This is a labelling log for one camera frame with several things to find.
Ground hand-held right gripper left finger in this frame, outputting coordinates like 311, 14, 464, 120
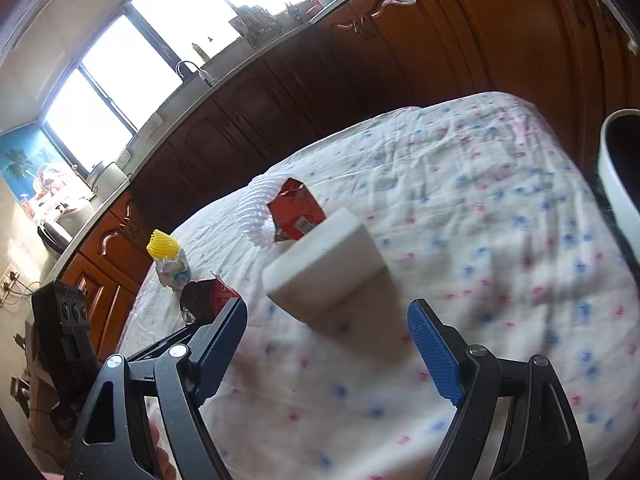
64, 297, 249, 480

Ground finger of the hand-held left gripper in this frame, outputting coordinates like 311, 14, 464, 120
125, 322, 203, 363

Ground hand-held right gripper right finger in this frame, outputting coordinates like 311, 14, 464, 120
406, 298, 591, 480

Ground dark red packet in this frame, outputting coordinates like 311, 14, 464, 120
180, 272, 242, 326

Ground white foam block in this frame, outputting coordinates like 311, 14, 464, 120
262, 207, 389, 335

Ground white bin with black bag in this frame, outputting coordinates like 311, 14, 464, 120
597, 109, 640, 243

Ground person's left hand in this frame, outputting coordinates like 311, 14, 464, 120
149, 424, 173, 480

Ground crumpled paper ball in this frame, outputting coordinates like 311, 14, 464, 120
157, 252, 192, 289

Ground black kitchen appliance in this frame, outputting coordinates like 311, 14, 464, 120
37, 221, 74, 257

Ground white floral tablecloth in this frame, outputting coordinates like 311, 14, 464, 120
117, 91, 640, 480

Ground yellow foam fruit net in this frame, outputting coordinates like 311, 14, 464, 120
146, 229, 182, 262

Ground white foam fruit net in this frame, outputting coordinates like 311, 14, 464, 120
235, 172, 290, 251

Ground red torn carton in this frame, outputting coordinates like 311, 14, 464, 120
266, 177, 328, 244

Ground white rice cooker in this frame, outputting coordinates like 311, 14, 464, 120
86, 160, 129, 194

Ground grey kitchen countertop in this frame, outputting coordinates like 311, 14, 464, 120
50, 0, 426, 273

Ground sink faucet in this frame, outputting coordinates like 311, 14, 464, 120
175, 60, 217, 87

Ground kitchen window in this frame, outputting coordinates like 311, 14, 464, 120
42, 0, 311, 171

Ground wooden lower cabinets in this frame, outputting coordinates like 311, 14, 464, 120
60, 0, 633, 356

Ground utensil holder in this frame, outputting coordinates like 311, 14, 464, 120
229, 4, 275, 45

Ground wall socket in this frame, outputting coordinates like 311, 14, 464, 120
0, 265, 23, 307

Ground wall poster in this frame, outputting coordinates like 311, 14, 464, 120
0, 124, 94, 217

